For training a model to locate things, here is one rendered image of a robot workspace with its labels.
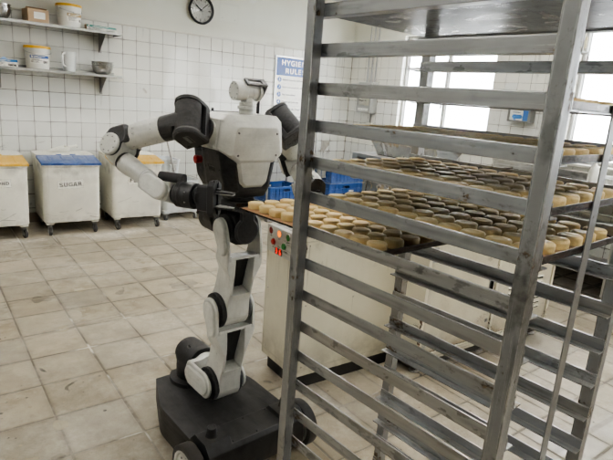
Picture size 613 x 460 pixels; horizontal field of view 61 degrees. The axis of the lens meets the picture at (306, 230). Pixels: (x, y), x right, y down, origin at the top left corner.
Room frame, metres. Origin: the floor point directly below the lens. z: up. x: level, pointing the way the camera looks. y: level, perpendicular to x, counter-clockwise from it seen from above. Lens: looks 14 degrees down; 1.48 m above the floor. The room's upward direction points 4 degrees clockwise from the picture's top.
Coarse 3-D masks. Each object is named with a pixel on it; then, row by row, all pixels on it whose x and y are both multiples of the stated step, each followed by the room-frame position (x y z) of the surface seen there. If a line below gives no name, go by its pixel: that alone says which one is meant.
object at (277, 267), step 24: (312, 240) 2.42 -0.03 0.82; (288, 264) 2.48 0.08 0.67; (336, 264) 2.51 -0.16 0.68; (360, 264) 2.61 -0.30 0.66; (312, 288) 2.43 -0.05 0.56; (336, 288) 2.52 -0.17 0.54; (384, 288) 2.72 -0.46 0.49; (264, 312) 2.66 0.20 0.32; (312, 312) 2.44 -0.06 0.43; (360, 312) 2.63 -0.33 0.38; (384, 312) 2.73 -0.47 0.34; (264, 336) 2.64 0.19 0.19; (336, 336) 2.54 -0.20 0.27; (360, 336) 2.64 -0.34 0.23; (336, 360) 2.55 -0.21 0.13; (384, 360) 2.80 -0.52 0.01
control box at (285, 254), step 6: (276, 228) 2.53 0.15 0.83; (282, 228) 2.52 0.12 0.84; (270, 234) 2.58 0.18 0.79; (276, 234) 2.53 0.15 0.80; (282, 234) 2.49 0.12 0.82; (288, 234) 2.44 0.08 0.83; (270, 240) 2.58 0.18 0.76; (276, 240) 2.53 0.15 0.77; (282, 240) 2.49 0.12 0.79; (270, 246) 2.58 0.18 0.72; (276, 246) 2.53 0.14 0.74; (288, 246) 2.44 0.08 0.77; (282, 252) 2.48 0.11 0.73; (288, 252) 2.43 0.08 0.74; (288, 258) 2.43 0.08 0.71
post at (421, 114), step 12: (432, 60) 1.60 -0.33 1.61; (432, 72) 1.61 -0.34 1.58; (420, 84) 1.61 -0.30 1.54; (420, 108) 1.60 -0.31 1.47; (420, 120) 1.60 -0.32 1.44; (396, 288) 1.61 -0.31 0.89; (396, 312) 1.60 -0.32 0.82; (396, 360) 1.61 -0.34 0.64; (384, 384) 1.61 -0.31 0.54; (384, 432) 1.60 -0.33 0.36; (384, 456) 1.61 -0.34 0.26
